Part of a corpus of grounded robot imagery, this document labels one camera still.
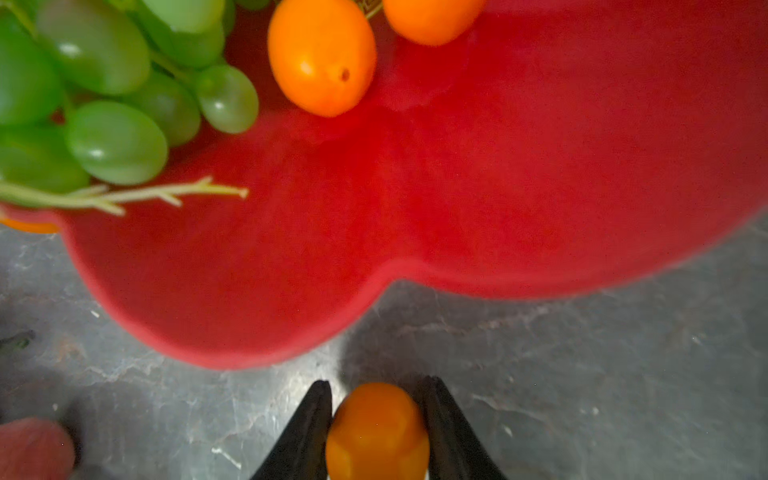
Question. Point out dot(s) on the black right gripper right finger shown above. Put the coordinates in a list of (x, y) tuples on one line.
[(455, 450)]

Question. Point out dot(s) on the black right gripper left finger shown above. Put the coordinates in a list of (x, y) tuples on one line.
[(299, 452)]

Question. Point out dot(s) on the orange fake fruit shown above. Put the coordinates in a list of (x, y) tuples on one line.
[(36, 228), (378, 432), (322, 54), (431, 22)]

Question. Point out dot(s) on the red flower-shaped fruit bowl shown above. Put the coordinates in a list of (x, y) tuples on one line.
[(555, 147)]

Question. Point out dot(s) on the green fake grape bunch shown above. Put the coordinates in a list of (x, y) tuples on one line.
[(95, 95)]

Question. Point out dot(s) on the fake peach near bowl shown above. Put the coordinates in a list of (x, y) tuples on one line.
[(34, 448)]

